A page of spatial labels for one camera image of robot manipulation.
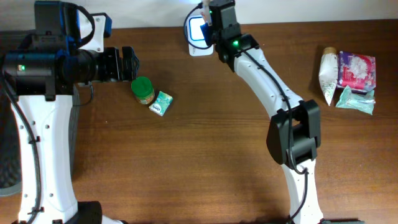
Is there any small teal tissue pack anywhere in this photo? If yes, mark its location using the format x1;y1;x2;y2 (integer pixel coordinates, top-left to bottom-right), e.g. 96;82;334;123
149;91;173;116

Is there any white green tube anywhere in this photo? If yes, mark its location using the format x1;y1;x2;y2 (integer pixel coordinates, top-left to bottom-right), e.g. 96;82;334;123
318;47;338;106

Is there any red purple tissue pack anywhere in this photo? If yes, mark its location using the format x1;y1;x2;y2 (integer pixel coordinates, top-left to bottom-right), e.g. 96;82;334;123
337;51;376;94

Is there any teal wipes packet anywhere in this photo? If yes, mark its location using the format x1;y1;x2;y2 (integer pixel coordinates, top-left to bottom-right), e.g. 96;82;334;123
336;86;376;115

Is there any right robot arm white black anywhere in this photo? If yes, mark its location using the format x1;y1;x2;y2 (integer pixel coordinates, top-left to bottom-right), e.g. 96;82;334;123
201;1;327;223

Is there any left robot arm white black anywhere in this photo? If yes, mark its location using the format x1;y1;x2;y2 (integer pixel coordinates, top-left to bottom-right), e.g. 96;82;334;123
1;1;123;224

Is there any grey plastic mesh basket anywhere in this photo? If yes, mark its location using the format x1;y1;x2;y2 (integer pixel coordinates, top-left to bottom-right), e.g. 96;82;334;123
0;29;81;197

